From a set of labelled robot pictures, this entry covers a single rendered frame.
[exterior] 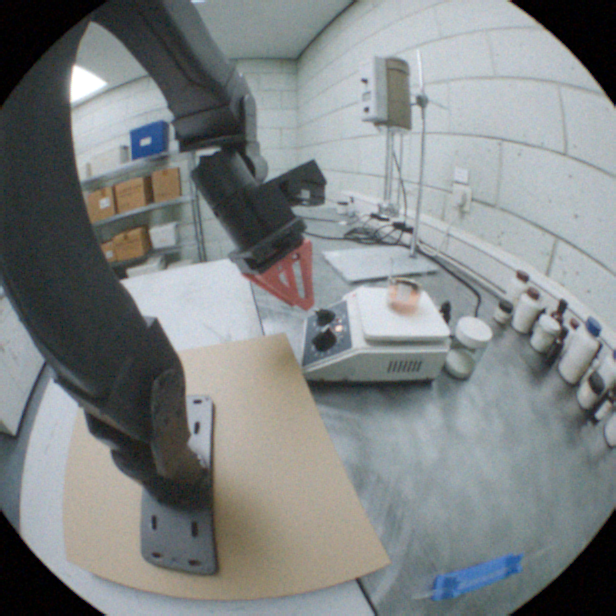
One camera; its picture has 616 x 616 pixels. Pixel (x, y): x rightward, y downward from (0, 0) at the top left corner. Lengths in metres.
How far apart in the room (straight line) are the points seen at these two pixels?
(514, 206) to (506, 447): 0.62
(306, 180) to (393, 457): 0.33
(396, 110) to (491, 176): 0.35
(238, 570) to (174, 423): 0.14
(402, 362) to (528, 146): 0.69
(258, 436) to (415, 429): 0.19
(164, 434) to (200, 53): 0.26
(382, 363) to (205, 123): 0.34
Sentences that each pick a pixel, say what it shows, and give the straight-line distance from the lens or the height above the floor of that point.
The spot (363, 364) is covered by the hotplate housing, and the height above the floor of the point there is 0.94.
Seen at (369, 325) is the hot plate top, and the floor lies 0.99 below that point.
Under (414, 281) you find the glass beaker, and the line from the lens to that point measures 0.32.
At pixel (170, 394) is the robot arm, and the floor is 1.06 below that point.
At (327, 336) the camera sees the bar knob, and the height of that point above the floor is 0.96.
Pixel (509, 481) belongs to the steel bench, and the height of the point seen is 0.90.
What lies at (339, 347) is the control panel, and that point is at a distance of 0.32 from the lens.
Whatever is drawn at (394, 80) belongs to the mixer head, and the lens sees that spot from 0.71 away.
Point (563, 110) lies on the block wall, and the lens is 0.81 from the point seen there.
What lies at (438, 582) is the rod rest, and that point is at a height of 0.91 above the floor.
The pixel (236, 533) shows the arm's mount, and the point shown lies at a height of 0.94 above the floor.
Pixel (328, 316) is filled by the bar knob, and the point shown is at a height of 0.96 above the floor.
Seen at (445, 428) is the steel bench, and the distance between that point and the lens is 0.35.
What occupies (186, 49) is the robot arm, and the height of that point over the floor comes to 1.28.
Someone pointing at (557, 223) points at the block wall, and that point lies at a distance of 0.74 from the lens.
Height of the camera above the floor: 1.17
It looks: 32 degrees down
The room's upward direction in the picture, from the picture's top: straight up
